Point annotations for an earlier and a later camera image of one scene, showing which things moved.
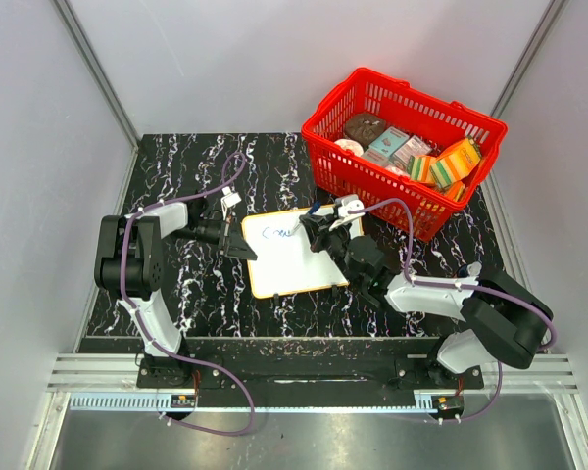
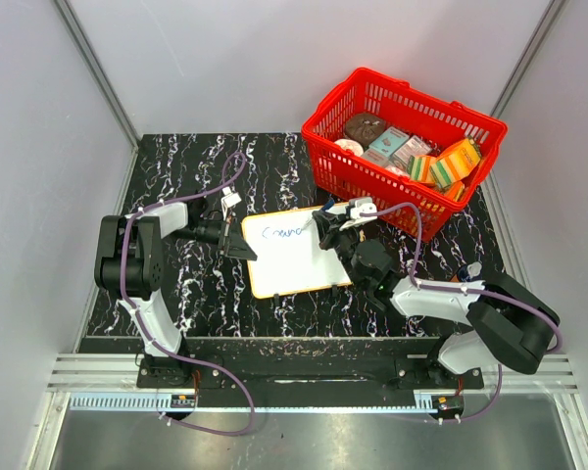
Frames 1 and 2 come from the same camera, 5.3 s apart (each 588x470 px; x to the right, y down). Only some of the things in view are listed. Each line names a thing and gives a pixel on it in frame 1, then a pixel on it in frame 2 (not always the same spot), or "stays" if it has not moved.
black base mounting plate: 303,373 stays
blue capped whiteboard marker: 312,210 -> 324,208
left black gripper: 236,246 stays
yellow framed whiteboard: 284,259 stays
